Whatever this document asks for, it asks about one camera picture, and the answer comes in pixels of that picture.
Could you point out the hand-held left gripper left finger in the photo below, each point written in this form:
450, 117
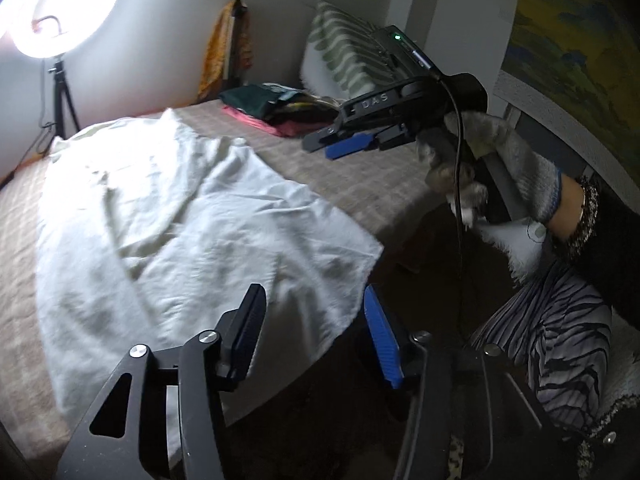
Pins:
250, 330

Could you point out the zebra striped clothing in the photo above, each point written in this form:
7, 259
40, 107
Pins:
560, 320

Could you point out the pink folded garment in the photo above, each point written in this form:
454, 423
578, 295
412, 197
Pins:
260, 122

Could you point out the green striped pillow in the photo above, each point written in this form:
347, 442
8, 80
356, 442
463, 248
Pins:
345, 60

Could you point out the white shirt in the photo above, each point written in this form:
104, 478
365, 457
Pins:
175, 230

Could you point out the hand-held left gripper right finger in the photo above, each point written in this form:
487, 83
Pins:
382, 340

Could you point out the multicoloured folded garment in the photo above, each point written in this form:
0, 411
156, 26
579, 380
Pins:
310, 110

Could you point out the person's right forearm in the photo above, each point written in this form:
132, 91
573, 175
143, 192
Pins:
610, 260

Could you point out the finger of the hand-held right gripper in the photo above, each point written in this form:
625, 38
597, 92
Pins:
395, 135
350, 146

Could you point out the yellow patterned cloth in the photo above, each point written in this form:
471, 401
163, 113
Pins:
215, 55

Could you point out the checkered bed blanket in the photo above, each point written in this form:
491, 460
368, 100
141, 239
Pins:
320, 160

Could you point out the person's right hand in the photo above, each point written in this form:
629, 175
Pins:
520, 160

